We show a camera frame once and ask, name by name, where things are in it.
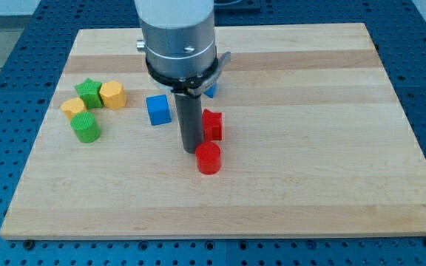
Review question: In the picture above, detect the wooden board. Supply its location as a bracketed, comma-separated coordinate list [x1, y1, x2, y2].
[0, 23, 426, 240]

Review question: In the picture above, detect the black clamp with lever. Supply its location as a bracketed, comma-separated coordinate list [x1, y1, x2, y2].
[146, 52, 231, 98]

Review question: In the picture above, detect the blue cube block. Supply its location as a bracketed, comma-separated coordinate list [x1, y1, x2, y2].
[146, 95, 172, 126]

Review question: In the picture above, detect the red cylinder block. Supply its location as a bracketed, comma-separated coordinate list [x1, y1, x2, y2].
[195, 141, 221, 175]

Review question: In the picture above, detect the green star block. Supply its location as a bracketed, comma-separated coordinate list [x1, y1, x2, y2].
[75, 78, 103, 109]

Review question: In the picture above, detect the yellow round block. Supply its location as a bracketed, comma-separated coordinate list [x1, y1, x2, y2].
[60, 98, 87, 121]

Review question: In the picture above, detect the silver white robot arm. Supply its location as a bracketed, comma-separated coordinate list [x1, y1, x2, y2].
[135, 0, 217, 78]

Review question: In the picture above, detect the red star block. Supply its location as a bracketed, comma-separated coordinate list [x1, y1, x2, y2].
[202, 109, 223, 142]

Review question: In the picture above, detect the blue block behind arm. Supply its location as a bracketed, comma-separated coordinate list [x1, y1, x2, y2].
[203, 83, 217, 98]

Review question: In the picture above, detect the yellow hexagon block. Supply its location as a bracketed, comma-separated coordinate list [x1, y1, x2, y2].
[100, 81, 127, 110]

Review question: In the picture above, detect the green cylinder block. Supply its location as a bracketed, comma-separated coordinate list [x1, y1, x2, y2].
[70, 112, 101, 143]

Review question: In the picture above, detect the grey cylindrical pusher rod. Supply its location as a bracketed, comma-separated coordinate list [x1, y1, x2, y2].
[175, 95, 204, 154]

